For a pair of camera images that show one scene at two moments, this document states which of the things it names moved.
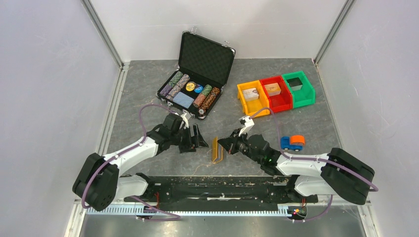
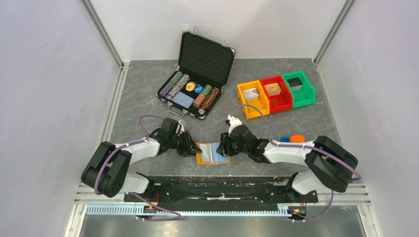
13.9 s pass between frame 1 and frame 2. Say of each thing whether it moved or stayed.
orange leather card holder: moved
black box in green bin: stayed
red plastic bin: stayed
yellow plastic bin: stayed
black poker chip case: stayed
